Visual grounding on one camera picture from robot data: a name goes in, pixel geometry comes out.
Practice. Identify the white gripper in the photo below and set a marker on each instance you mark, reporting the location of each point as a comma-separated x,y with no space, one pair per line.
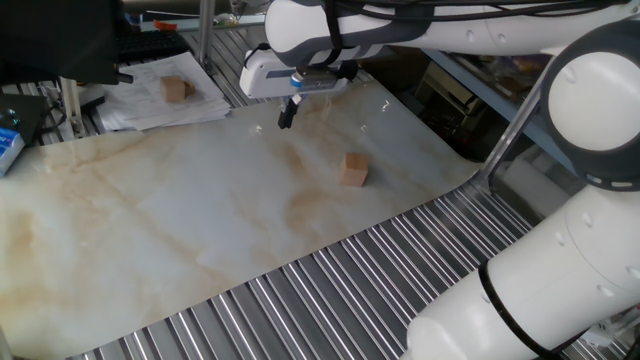
260,75

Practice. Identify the light wooden cube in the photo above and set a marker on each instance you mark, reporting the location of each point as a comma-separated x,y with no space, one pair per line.
354,172
172,90

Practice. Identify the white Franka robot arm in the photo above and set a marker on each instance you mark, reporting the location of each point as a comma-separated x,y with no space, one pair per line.
575,280

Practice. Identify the stack of printed papers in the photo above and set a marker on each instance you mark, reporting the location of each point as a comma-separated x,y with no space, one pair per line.
205,107

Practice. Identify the black keyboard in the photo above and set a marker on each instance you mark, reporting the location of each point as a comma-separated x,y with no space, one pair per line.
150,45

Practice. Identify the black electronic equipment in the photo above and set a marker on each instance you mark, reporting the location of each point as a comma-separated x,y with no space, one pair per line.
450,115

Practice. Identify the marble pattern mat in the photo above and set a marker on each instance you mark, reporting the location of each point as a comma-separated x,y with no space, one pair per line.
150,225

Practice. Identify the blue-grey metal shelf rack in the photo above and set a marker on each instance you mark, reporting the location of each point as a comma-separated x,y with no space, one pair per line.
475,85

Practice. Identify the black monitor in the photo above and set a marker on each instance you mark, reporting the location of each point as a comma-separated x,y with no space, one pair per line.
50,40

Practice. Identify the black flat device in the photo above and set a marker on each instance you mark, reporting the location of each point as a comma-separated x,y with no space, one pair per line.
20,115

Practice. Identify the blue white tissue pack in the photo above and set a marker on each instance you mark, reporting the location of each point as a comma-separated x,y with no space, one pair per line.
7,150

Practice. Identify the grey wrist camera blue cap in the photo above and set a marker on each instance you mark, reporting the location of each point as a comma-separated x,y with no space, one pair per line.
315,80

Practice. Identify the aluminium profile post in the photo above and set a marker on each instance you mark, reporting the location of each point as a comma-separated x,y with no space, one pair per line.
206,35
507,135
70,105

